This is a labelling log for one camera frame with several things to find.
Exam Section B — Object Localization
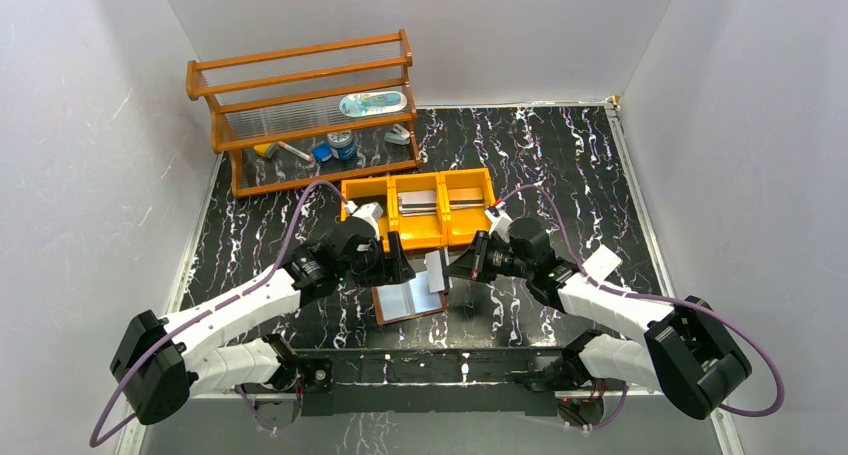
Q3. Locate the blue lidded jar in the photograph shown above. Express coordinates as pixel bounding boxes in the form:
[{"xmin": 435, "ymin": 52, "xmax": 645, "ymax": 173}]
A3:
[{"xmin": 326, "ymin": 130, "xmax": 357, "ymax": 161}]

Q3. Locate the yellow sponge block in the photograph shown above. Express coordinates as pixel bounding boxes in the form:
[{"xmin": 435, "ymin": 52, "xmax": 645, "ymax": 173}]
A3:
[{"xmin": 253, "ymin": 143, "xmax": 279, "ymax": 159}]

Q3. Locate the small blue box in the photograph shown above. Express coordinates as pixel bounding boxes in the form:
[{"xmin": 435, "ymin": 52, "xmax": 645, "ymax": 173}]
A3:
[{"xmin": 311, "ymin": 143, "xmax": 334, "ymax": 163}]

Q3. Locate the light grey credit card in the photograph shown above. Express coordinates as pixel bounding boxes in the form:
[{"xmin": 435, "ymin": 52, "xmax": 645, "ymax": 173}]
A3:
[{"xmin": 424, "ymin": 247, "xmax": 451, "ymax": 293}]

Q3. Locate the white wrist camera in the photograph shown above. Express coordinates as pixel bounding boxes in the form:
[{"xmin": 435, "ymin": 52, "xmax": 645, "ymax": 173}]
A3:
[
  {"xmin": 484, "ymin": 200, "xmax": 513, "ymax": 242},
  {"xmin": 344, "ymin": 200, "xmax": 384, "ymax": 238}
]

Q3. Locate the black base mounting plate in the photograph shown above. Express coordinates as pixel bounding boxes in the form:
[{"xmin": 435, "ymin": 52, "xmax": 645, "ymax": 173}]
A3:
[{"xmin": 298, "ymin": 348, "xmax": 605, "ymax": 425}]

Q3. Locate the white marker pen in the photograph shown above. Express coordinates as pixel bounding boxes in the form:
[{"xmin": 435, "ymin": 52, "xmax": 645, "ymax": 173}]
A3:
[{"xmin": 277, "ymin": 142, "xmax": 314, "ymax": 162}]

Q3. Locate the oval blue packaged item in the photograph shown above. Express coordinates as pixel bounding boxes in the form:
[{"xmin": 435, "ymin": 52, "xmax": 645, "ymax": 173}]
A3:
[{"xmin": 338, "ymin": 90, "xmax": 408, "ymax": 118}]

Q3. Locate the brown striped card in bin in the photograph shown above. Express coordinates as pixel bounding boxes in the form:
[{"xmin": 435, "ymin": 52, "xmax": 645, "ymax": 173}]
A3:
[{"xmin": 447, "ymin": 187, "xmax": 485, "ymax": 210}]

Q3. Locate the white VIP credit card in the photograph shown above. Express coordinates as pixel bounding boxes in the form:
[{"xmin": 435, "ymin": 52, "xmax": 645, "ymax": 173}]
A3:
[{"xmin": 398, "ymin": 190, "xmax": 439, "ymax": 216}]

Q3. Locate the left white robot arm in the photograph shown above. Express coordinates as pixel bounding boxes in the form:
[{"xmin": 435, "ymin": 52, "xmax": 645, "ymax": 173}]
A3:
[{"xmin": 110, "ymin": 217, "xmax": 416, "ymax": 425}]

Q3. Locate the wooden shelf rack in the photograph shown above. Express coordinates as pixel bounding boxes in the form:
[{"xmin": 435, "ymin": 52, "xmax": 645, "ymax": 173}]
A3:
[{"xmin": 185, "ymin": 29, "xmax": 422, "ymax": 198}]

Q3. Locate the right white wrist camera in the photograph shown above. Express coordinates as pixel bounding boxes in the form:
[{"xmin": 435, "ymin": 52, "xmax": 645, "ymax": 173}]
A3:
[{"xmin": 484, "ymin": 200, "xmax": 513, "ymax": 242}]

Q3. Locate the brown leather card holder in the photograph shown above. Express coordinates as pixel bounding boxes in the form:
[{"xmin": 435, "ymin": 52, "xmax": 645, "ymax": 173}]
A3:
[{"xmin": 372, "ymin": 272, "xmax": 449, "ymax": 326}]

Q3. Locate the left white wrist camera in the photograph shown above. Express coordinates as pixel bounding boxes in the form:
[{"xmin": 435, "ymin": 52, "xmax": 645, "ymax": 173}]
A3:
[{"xmin": 344, "ymin": 200, "xmax": 384, "ymax": 238}]

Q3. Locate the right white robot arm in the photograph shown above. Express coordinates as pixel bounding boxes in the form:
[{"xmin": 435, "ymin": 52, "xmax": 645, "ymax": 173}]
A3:
[{"xmin": 446, "ymin": 218, "xmax": 752, "ymax": 420}]

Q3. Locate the yellow three-compartment bin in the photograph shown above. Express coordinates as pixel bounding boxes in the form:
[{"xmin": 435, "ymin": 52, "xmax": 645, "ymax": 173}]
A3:
[{"xmin": 341, "ymin": 168, "xmax": 497, "ymax": 250}]

